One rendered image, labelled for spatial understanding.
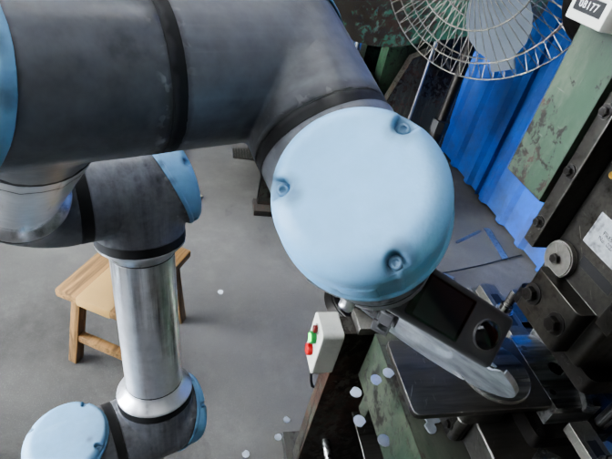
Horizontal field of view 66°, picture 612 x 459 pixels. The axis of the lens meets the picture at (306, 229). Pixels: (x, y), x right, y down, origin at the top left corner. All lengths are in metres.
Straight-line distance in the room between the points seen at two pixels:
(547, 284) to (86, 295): 1.16
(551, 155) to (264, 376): 1.22
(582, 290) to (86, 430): 0.75
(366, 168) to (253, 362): 1.56
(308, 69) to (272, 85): 0.02
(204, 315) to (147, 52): 1.67
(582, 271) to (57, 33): 0.72
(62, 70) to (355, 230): 0.12
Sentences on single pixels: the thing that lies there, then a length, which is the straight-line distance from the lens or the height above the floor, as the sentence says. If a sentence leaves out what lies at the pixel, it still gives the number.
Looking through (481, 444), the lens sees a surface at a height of 0.69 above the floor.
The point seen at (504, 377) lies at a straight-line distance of 0.57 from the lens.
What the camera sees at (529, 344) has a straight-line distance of 0.98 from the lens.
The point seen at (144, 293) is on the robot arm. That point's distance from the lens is 0.66.
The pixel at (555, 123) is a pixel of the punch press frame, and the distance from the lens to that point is 0.78.
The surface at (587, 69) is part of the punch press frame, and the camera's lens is 0.76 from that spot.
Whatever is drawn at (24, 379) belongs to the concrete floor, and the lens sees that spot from 1.75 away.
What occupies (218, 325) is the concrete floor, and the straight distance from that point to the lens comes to 1.82.
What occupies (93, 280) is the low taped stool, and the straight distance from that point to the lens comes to 1.52.
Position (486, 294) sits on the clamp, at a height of 0.75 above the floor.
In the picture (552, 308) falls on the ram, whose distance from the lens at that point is 0.79.
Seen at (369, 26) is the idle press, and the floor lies 0.98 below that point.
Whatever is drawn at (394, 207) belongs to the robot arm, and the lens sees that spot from 0.18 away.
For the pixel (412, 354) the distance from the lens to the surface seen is 0.84.
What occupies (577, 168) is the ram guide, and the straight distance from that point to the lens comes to 0.76.
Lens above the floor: 1.38
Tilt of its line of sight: 36 degrees down
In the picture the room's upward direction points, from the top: 14 degrees clockwise
